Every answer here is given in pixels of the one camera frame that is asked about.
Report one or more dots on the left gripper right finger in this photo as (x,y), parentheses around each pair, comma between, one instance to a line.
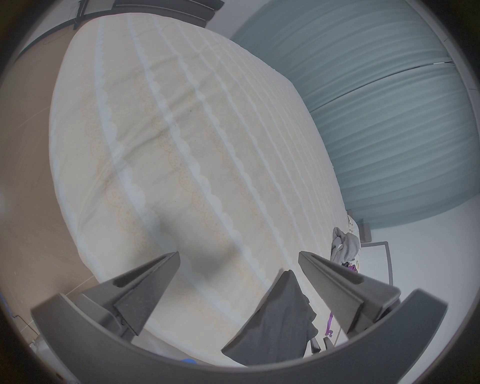
(348,292)

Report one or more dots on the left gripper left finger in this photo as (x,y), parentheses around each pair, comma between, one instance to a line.
(138,296)

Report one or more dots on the black T-shirt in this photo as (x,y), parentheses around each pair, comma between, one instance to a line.
(273,330)

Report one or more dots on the bed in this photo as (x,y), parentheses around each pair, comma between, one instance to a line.
(187,150)

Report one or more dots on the purple garment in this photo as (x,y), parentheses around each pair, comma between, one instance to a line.
(352,267)

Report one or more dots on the grey garment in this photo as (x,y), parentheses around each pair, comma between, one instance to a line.
(348,243)

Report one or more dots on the grey bedside table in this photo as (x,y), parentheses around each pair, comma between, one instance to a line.
(365,228)

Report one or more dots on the white printed pillow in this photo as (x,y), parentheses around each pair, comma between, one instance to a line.
(352,225)

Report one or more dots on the blue-green curtain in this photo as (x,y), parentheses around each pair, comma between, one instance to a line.
(405,150)
(337,45)

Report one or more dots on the black chest of drawers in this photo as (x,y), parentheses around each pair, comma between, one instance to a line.
(168,7)

